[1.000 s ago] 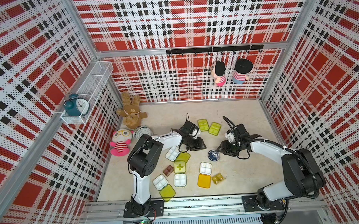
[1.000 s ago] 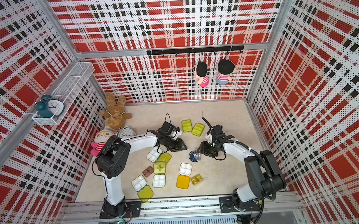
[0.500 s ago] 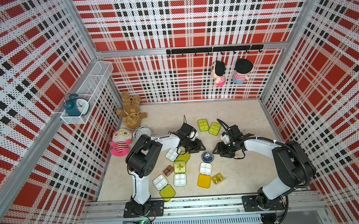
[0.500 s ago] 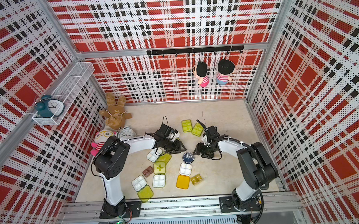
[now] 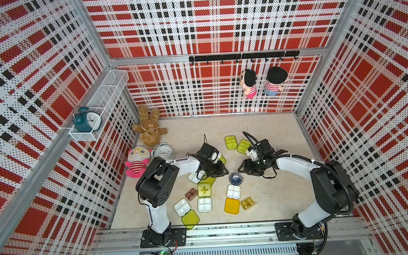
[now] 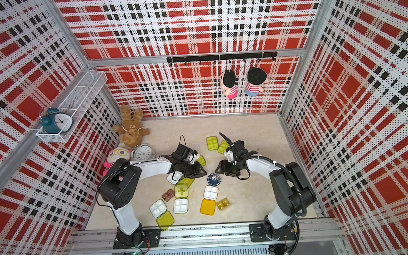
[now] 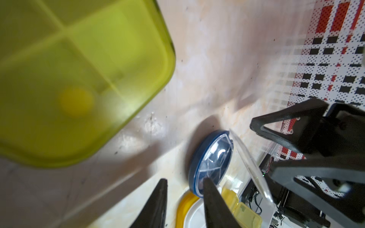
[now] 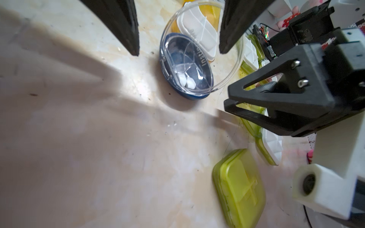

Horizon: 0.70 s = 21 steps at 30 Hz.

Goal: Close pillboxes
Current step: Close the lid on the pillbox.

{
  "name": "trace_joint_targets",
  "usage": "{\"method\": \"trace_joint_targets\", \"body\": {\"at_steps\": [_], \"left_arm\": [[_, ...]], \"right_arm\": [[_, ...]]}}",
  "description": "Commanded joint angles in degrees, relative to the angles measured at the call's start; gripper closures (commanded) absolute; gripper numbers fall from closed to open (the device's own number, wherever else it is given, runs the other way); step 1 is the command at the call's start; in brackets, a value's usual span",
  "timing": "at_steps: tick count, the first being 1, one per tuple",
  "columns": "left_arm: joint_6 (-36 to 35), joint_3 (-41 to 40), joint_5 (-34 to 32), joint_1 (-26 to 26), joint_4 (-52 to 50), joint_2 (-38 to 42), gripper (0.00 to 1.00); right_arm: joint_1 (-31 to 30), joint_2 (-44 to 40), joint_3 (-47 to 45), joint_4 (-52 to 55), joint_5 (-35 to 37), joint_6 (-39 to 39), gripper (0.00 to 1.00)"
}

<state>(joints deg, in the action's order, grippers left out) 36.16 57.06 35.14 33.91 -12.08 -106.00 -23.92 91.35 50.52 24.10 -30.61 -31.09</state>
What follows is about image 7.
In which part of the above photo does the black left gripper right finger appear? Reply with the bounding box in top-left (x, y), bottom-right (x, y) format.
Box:
top-left (203, 178), bottom-right (240, 228)

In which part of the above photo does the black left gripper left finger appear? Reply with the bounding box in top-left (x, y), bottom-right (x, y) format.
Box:
top-left (130, 178), bottom-right (168, 228)

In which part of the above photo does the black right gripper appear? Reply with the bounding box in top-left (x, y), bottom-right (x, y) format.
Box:
top-left (250, 98), bottom-right (365, 224)

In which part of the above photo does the green pillbox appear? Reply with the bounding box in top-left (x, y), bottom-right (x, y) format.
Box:
top-left (1, 1), bottom-right (176, 168)

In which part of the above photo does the small yellow transparent pillbox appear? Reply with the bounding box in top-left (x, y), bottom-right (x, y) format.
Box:
top-left (221, 187), bottom-right (262, 228)

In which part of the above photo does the round blue pillbox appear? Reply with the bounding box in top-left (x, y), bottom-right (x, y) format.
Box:
top-left (188, 129), bottom-right (274, 203)

